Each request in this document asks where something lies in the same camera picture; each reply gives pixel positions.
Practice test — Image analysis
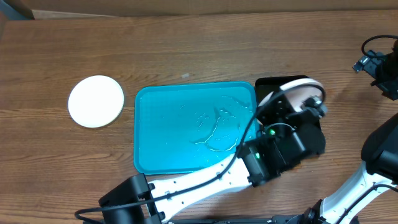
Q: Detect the blue plastic tray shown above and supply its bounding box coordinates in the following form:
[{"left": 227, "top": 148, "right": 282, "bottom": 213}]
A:
[{"left": 134, "top": 81, "right": 258, "bottom": 175}]

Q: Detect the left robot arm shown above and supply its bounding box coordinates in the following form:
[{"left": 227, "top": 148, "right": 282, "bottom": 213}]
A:
[{"left": 99, "top": 93, "right": 327, "bottom": 223}]

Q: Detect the white plate with red stain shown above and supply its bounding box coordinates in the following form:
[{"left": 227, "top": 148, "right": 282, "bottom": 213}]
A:
[{"left": 255, "top": 75, "right": 325, "bottom": 114}]

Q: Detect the black water tray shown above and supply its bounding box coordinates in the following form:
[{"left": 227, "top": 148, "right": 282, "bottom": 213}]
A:
[{"left": 255, "top": 75, "right": 328, "bottom": 156}]

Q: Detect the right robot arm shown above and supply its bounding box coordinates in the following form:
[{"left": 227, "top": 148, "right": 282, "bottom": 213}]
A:
[{"left": 288, "top": 34, "right": 397, "bottom": 224}]

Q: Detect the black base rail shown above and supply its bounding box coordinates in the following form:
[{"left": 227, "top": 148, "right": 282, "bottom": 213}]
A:
[{"left": 167, "top": 215, "right": 303, "bottom": 224}]

